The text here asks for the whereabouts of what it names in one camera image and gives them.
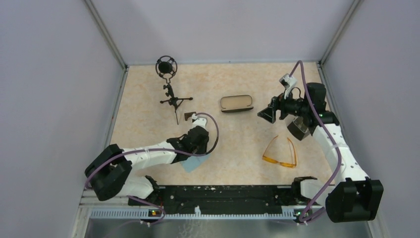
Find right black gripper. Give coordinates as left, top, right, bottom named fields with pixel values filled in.
left=258, top=87, right=309, bottom=123

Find light blue cleaning cloth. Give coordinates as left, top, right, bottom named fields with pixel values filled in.
left=180, top=154, right=210, bottom=173

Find black glasses case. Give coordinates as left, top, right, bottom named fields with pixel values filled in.
left=220, top=95, right=254, bottom=113

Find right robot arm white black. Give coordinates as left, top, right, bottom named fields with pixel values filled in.
left=258, top=83, right=384, bottom=224

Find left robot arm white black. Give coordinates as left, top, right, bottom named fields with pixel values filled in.
left=85, top=126, right=209, bottom=205

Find orange sunglasses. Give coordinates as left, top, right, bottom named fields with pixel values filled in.
left=262, top=136, right=298, bottom=169

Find small brown wooden block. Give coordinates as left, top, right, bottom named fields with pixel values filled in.
left=184, top=112, right=196, bottom=121

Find black microphone on tripod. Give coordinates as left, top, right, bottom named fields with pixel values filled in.
left=155, top=56, right=193, bottom=125

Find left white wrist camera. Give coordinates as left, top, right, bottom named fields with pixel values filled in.
left=191, top=114, right=208, bottom=129

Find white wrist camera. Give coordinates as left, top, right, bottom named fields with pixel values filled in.
left=279, top=74, right=297, bottom=99
left=191, top=114, right=208, bottom=129

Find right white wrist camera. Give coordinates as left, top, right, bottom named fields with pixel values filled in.
left=279, top=74, right=297, bottom=99

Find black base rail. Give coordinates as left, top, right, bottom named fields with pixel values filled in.
left=146, top=185, right=310, bottom=215

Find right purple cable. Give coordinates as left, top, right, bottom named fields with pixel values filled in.
left=288, top=60, right=343, bottom=226

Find purple cable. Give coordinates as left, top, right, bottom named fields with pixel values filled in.
left=84, top=113, right=220, bottom=227
left=288, top=60, right=343, bottom=226

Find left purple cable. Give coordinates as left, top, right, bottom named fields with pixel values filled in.
left=84, top=113, right=220, bottom=227

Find white cable duct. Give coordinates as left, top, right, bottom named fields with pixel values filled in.
left=90, top=205, right=304, bottom=220

